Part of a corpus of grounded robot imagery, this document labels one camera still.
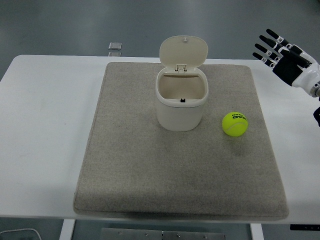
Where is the cream bin with hinged lid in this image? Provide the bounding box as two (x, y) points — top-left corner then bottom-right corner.
(155, 35), (209, 132)

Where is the yellow-green tennis ball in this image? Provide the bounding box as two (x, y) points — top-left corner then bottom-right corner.
(221, 111), (249, 137)

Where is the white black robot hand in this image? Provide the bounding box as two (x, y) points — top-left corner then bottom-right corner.
(252, 28), (320, 89)

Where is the white table leg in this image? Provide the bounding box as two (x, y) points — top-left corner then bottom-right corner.
(59, 219), (76, 240)
(249, 223), (263, 240)

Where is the white cable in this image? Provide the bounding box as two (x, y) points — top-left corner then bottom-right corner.
(0, 227), (42, 240)

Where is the beige felt mat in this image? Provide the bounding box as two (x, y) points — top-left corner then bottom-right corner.
(72, 61), (290, 222)

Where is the black table control panel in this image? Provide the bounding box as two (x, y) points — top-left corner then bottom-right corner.
(289, 224), (320, 231)

